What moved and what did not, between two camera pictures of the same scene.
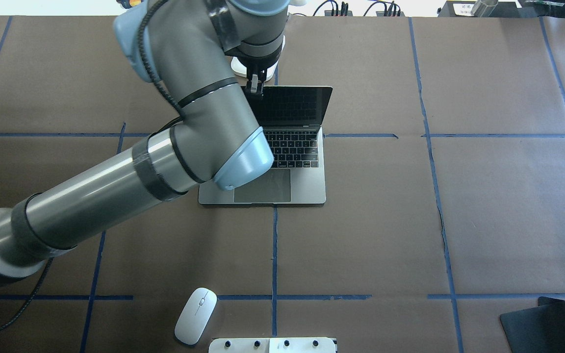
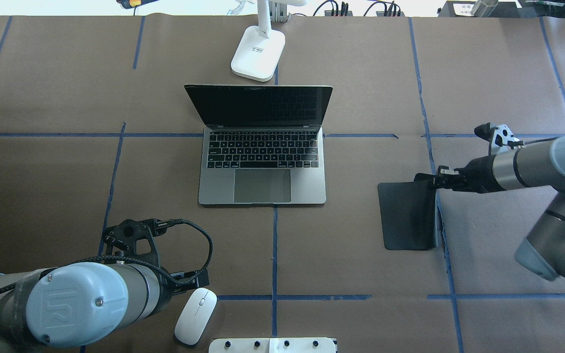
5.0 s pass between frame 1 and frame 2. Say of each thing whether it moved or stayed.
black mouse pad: moved
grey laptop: stayed
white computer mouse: stayed
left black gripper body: moved
